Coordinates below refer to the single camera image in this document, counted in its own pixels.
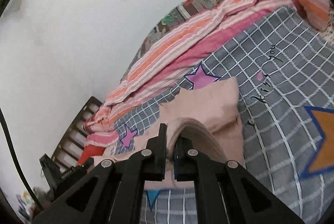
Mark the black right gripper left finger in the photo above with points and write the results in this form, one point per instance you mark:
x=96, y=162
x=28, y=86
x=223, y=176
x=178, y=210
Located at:
x=110, y=193

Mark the pink knit sweater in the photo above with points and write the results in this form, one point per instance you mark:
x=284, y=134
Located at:
x=208, y=116

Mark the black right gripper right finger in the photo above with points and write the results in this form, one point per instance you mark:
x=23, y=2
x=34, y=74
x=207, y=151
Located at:
x=227, y=192

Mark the pink orange striped quilt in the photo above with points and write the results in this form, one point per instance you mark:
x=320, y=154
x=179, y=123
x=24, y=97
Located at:
x=182, y=48

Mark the dark wooden headboard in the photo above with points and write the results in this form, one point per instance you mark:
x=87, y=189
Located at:
x=71, y=145

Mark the red pillow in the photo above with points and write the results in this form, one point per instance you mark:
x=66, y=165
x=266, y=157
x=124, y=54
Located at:
x=90, y=151

